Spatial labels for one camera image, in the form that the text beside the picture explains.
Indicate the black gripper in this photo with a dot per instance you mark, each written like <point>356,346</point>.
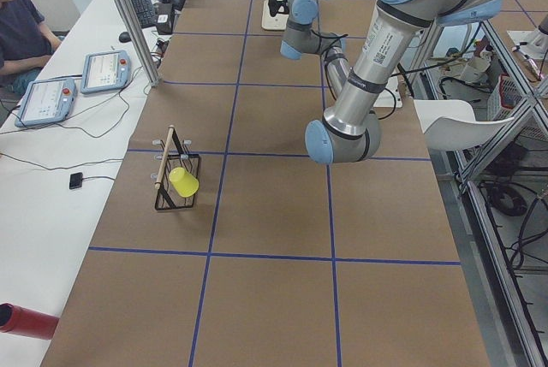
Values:
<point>286,3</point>

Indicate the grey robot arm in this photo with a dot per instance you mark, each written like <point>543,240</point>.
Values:
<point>349,131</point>
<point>300,38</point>

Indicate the cream rabbit print tray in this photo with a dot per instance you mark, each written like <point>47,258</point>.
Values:
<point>276,23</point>

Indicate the yellow cup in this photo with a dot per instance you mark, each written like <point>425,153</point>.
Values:
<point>185,184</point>

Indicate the black box with label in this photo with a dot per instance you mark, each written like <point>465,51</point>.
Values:
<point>165,18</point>

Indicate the black keyboard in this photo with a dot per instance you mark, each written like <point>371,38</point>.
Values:
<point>145,12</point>

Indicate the black computer mouse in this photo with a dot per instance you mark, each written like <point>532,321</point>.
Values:
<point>124,37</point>

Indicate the teach pendant far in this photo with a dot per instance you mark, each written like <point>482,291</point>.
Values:
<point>105,71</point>

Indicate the teach pendant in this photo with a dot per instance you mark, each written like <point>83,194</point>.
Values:
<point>105,71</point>
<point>46,101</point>

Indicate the white plastic chair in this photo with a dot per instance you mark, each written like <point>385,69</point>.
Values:
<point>450,125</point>

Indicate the white basket with red items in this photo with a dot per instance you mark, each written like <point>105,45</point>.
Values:
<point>503,99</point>

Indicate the teach pendant near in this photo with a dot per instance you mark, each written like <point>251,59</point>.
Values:
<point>46,101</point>

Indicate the seated person dark shirt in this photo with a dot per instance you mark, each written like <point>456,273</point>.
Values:
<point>27,44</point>

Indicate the small black puck device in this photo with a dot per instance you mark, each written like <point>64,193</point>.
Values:
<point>75,181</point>

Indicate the red cylinder container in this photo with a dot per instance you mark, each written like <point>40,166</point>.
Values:
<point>25,322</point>

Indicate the aluminium frame enclosure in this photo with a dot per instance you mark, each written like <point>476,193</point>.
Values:
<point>130,20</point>

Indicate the black wire cup rack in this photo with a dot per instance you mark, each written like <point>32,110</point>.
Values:
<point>175,153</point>

